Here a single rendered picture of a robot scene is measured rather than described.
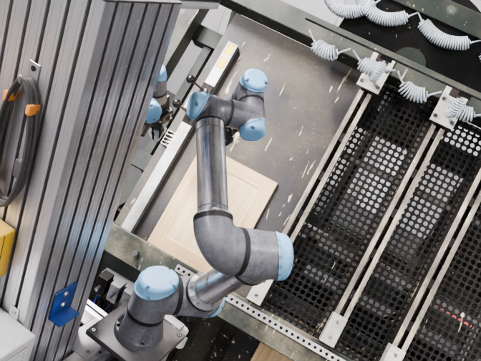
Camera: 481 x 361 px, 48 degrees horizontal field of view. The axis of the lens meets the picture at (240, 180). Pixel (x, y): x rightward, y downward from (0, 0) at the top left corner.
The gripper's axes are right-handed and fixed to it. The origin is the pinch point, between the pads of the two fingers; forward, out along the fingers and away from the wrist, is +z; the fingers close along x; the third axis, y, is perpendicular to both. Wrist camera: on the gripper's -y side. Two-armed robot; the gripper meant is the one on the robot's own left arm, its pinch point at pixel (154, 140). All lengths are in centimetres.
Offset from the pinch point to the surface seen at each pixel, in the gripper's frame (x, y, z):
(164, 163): 3.1, 9.1, 25.1
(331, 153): -54, 50, 11
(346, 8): -17, 122, -6
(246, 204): -35.9, 17.1, 29.0
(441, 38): -64, 132, -8
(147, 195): 0.9, -4.3, 32.8
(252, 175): -30.9, 27.1, 22.5
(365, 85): -52, 74, -10
